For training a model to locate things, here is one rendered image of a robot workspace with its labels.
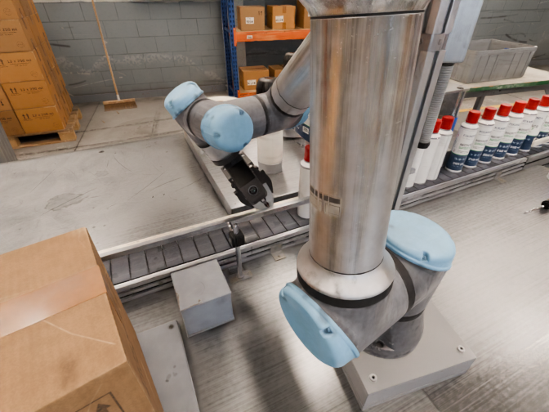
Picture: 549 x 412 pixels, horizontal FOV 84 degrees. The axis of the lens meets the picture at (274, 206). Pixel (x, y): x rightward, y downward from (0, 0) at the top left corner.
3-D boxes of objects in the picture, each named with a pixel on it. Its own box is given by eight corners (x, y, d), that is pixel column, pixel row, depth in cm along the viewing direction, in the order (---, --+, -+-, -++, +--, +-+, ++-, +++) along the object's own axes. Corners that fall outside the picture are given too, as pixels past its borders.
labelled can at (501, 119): (479, 157, 114) (504, 100, 102) (493, 163, 110) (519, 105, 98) (470, 159, 112) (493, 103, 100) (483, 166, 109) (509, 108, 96)
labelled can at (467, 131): (451, 165, 109) (473, 107, 97) (464, 172, 105) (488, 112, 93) (440, 167, 107) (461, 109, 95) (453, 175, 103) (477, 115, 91)
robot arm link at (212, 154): (232, 130, 62) (200, 155, 62) (243, 146, 65) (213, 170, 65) (220, 118, 67) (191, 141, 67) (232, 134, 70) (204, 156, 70)
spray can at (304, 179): (310, 207, 89) (316, 141, 77) (319, 217, 85) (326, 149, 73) (294, 211, 87) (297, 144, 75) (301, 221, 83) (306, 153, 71)
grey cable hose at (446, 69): (421, 142, 78) (448, 51, 66) (431, 148, 76) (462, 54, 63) (410, 145, 77) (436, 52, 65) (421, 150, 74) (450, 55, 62)
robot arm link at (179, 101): (170, 109, 53) (154, 102, 59) (207, 154, 60) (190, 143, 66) (203, 79, 54) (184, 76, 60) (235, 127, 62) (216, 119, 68)
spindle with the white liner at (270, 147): (276, 159, 112) (276, 73, 94) (287, 171, 105) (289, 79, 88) (253, 165, 109) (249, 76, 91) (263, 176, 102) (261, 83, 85)
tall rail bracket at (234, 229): (238, 258, 79) (233, 207, 69) (248, 279, 74) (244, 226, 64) (225, 262, 78) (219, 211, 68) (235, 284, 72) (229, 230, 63)
